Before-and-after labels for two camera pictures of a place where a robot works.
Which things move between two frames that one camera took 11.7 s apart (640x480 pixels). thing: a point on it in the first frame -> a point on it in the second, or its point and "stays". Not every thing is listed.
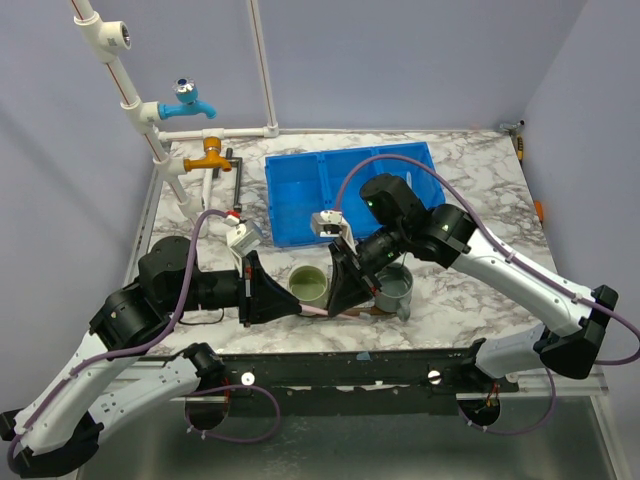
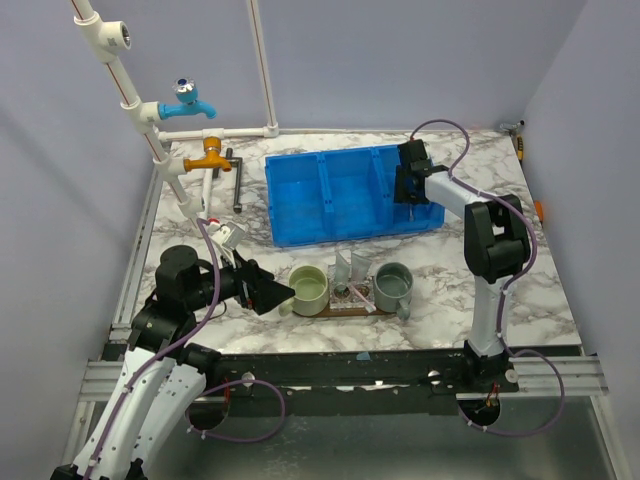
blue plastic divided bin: (303, 184) stays
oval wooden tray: (368, 310) stays
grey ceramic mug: (397, 287) stays
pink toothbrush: (310, 310) -> (370, 307)
